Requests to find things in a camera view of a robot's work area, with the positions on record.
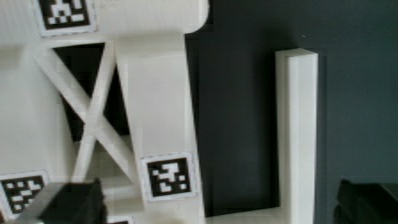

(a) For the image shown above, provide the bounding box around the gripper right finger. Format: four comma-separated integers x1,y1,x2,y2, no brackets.
332,180,398,224

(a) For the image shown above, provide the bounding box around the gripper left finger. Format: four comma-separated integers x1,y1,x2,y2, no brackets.
13,178,111,224

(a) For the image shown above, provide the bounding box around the white U-shaped fence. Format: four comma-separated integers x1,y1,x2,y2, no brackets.
205,48,317,224

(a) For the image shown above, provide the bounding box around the white chair back frame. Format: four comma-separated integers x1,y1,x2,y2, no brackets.
0,0,209,224

